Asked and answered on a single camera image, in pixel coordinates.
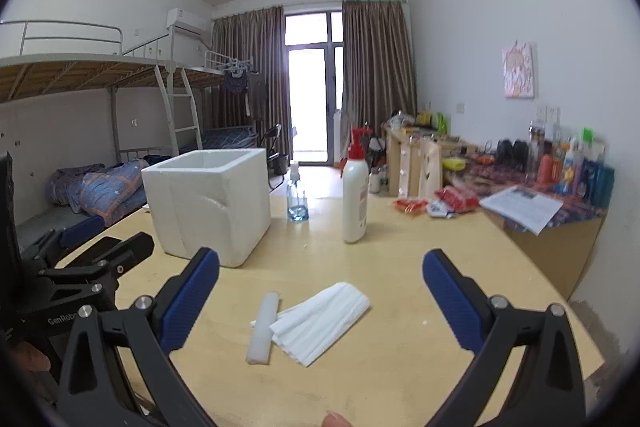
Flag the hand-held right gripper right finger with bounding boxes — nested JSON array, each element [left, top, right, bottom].
[[422, 248, 587, 427]]

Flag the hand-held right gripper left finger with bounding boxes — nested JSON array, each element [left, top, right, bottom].
[[54, 247, 221, 427]]

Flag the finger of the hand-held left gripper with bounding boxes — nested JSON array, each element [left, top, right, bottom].
[[39, 232, 156, 284], [20, 214, 107, 266]]

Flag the white foam stick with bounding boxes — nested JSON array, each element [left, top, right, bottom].
[[246, 291, 280, 365]]

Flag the white foam box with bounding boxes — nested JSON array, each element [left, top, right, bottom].
[[141, 148, 272, 269]]

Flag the white tissue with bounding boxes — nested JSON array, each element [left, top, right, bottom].
[[269, 282, 371, 368]]

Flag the person's left hand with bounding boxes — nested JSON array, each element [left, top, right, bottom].
[[0, 339, 52, 375]]

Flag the blue plaid quilt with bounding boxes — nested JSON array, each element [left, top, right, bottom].
[[45, 158, 150, 224]]

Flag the small red snack packet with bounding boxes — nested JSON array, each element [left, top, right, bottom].
[[393, 198, 430, 215]]

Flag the large red snack packet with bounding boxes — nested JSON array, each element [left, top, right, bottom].
[[434, 186, 480, 214]]

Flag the printed paper booklet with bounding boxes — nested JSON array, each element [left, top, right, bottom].
[[479, 185, 565, 235]]

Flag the desk with patterned cloth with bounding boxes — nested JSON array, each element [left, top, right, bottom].
[[440, 152, 615, 303]]

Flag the white red pump bottle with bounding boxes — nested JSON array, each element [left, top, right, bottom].
[[342, 127, 370, 244]]

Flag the clear blue spray bottle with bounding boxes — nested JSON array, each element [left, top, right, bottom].
[[286, 161, 310, 223]]

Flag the cluttered wooden desk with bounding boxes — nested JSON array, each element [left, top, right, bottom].
[[382, 122, 476, 198]]

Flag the white bunk ladder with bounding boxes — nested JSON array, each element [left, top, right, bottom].
[[154, 64, 203, 158]]

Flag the metal bunk bed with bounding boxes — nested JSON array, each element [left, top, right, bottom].
[[0, 21, 261, 220]]

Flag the black headphones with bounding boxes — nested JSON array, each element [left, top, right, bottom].
[[495, 138, 530, 168]]

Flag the black folding chair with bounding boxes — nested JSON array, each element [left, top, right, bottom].
[[257, 124, 284, 190]]

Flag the group of toiletry bottles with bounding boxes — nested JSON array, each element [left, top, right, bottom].
[[527, 121, 616, 208]]

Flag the hanging dark clothes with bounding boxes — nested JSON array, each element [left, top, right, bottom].
[[222, 67, 268, 118]]

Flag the brown curtain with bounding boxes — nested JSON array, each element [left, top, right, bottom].
[[341, 0, 418, 165], [211, 6, 292, 168]]

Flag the glass balcony door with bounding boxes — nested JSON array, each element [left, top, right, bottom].
[[284, 10, 346, 166]]

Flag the white air conditioner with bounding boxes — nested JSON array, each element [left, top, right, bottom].
[[166, 8, 211, 38]]

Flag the pink wall poster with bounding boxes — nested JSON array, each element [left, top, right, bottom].
[[501, 41, 536, 99]]

